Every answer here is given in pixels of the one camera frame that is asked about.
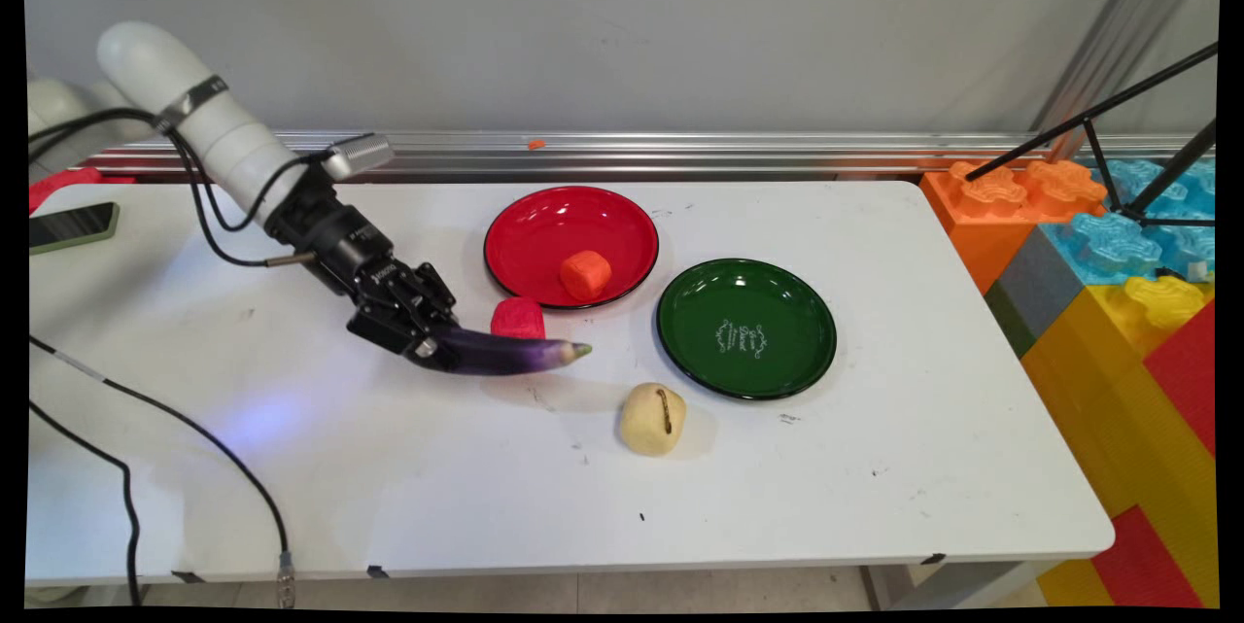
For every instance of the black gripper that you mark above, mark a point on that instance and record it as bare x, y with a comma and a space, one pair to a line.
345, 239

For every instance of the purple toy eggplant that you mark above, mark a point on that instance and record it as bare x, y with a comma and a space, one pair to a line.
510, 354

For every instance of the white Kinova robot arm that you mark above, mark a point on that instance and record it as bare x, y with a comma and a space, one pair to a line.
209, 122

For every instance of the red toy fruit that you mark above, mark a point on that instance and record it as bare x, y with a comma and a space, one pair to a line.
518, 317

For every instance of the red plate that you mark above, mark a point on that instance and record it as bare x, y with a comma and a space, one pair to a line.
549, 224

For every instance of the orange toy carrot chunk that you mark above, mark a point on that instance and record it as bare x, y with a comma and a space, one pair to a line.
586, 275

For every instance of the beige toy potato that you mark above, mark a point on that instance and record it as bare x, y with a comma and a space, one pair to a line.
649, 419

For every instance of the green plate with white print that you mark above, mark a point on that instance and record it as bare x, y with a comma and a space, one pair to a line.
746, 331

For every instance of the smartphone with green case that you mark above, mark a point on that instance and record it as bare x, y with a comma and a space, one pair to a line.
73, 225

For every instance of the red plastic object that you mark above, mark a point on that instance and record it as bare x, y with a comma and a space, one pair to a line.
58, 184

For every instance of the orange giant building block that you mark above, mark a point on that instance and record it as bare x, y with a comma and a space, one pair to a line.
991, 210

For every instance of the grey giant building block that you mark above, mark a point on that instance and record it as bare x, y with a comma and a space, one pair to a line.
1035, 293

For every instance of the yellow giant building block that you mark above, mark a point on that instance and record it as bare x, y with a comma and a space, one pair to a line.
1108, 380

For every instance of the blue giant building block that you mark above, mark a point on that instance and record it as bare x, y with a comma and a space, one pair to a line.
1118, 244

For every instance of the black tripod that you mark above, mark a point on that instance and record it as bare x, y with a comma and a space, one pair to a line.
1103, 108

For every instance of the red giant building block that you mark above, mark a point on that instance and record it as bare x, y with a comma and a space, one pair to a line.
1191, 370

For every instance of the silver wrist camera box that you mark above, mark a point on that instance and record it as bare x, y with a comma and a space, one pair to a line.
358, 156

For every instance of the aluminium rail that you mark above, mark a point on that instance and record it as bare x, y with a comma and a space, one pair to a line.
729, 153

